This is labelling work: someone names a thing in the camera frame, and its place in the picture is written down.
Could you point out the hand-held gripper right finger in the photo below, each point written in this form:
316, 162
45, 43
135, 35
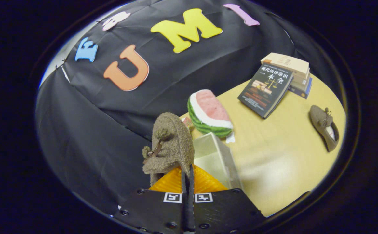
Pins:
221, 211

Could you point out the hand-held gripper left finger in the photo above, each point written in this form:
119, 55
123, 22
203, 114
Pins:
156, 211

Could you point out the white storage box grey lid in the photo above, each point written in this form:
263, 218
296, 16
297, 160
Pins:
213, 159

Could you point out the brown fuzzy shoe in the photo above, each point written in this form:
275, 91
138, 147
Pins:
172, 143
320, 122

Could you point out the white plush toy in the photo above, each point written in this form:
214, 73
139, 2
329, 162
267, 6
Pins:
186, 122

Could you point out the watermelon slice plush toy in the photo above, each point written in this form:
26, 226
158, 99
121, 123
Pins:
208, 110

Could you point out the black paperback book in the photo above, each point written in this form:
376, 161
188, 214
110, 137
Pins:
265, 89

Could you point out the blue cover book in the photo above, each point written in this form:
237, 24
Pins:
303, 91

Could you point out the tan cover book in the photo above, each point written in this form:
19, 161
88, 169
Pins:
286, 61

